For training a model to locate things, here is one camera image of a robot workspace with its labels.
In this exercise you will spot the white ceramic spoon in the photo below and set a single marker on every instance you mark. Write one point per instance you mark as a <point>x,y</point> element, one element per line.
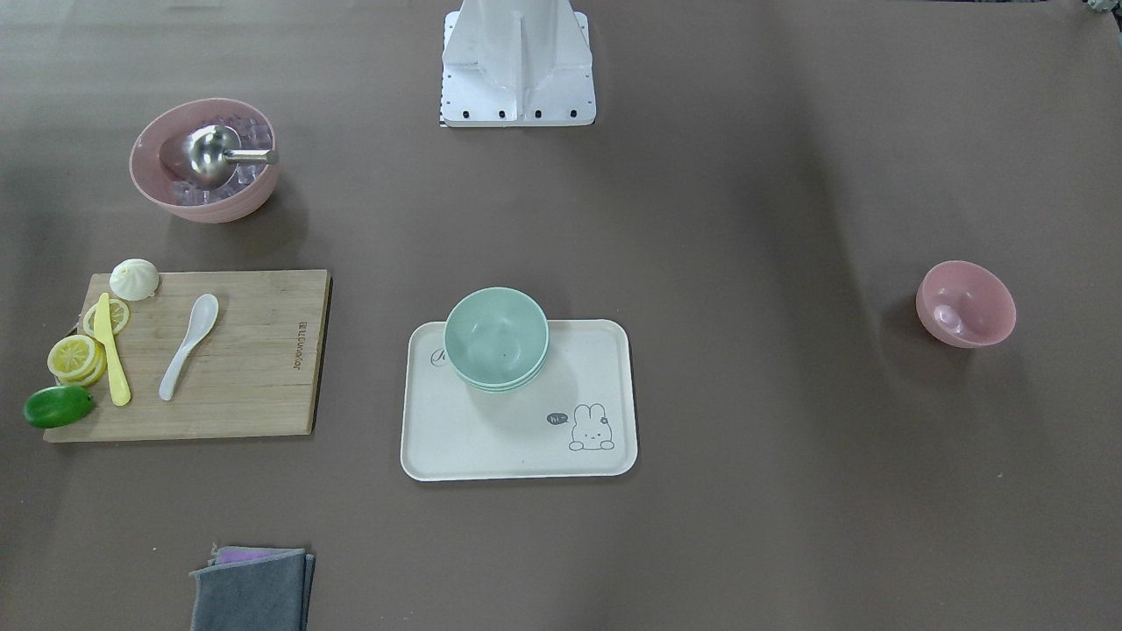
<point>204,314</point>

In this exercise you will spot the small pink bowl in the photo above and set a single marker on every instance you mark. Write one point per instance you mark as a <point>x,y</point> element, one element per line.
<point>965,305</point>

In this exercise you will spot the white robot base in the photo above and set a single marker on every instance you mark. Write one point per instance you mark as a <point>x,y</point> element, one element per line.
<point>517,64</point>

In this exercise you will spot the bottom green bowl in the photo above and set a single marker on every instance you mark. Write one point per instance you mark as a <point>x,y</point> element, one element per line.
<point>503,387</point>

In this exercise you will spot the green bowl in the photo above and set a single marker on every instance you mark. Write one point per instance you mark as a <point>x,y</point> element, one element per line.
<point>495,319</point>
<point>500,371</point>
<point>503,387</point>

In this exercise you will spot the top green bowl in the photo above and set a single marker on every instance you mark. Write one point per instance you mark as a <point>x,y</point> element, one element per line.
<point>495,319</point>

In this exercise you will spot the middle green bowl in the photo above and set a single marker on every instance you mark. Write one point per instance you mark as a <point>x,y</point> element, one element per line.
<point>500,371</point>

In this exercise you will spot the large pink bowl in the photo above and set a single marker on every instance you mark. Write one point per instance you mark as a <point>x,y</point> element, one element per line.
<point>157,184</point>

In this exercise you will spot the white rabbit print tray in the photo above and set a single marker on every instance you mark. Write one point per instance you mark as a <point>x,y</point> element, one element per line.
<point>575,419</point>

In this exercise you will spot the bamboo cutting board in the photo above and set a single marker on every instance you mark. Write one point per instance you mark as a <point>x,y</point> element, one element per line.
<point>255,374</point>

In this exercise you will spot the clear ice cubes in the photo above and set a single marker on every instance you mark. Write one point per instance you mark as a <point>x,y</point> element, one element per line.
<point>253,134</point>

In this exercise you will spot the metal ice scoop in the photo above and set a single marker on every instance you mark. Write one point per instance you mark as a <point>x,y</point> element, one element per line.
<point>209,156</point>

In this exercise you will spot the grey folded cloth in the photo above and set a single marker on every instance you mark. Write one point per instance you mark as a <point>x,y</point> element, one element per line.
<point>253,588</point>

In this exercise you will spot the lower lemon slice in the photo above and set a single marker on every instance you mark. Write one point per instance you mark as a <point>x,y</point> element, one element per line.
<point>119,315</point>

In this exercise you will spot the yellow plastic knife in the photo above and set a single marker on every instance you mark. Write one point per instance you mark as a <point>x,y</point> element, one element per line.
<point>119,386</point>

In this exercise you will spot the green lime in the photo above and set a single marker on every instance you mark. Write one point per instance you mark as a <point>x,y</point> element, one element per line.
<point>57,406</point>

